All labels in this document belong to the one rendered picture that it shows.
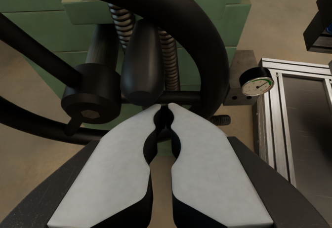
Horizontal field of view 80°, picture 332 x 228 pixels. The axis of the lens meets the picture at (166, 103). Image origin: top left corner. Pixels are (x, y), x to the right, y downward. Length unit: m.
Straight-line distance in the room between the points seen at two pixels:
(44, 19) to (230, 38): 0.33
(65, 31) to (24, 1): 0.07
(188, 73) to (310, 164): 0.65
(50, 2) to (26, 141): 1.01
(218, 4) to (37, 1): 0.28
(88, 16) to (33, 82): 1.30
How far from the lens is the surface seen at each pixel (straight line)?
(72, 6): 0.26
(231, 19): 0.39
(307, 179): 0.93
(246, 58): 0.55
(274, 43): 1.64
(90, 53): 0.26
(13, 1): 0.42
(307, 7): 2.11
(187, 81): 0.49
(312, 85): 1.18
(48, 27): 0.43
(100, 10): 0.26
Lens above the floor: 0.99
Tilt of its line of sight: 58 degrees down
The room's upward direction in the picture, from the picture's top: 4 degrees counter-clockwise
